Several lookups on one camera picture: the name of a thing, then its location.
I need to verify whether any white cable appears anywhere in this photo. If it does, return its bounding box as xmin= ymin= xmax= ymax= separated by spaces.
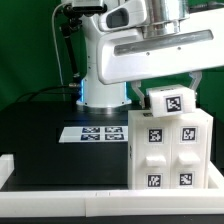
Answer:
xmin=51 ymin=1 xmax=73 ymax=101

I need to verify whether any small white box part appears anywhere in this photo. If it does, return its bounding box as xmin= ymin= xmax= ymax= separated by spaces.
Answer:
xmin=147 ymin=85 xmax=196 ymax=117

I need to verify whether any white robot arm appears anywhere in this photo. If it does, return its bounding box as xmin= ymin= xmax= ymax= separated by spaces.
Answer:
xmin=63 ymin=0 xmax=224 ymax=85

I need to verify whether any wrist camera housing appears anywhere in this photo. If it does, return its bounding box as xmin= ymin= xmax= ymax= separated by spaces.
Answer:
xmin=98 ymin=0 xmax=147 ymax=32

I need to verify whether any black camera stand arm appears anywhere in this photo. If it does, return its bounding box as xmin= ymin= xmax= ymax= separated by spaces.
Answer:
xmin=60 ymin=4 xmax=82 ymax=84

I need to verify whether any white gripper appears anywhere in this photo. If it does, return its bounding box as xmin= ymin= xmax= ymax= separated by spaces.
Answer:
xmin=97 ymin=11 xmax=224 ymax=108

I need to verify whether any white U-shaped frame fence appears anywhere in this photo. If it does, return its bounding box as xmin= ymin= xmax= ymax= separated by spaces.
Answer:
xmin=0 ymin=154 xmax=224 ymax=217

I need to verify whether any small white door part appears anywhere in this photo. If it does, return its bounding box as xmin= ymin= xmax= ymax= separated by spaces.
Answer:
xmin=171 ymin=119 xmax=212 ymax=189

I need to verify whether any white marker base plate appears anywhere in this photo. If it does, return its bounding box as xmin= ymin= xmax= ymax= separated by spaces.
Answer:
xmin=59 ymin=126 xmax=128 ymax=143

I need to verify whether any black cable on table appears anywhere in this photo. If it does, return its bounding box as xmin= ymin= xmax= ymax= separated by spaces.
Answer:
xmin=15 ymin=84 xmax=83 ymax=104

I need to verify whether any white door panel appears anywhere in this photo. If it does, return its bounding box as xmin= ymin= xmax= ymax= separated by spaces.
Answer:
xmin=136 ymin=122 xmax=172 ymax=189

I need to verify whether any white cabinet body box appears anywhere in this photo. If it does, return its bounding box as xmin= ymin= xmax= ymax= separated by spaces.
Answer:
xmin=128 ymin=109 xmax=213 ymax=189

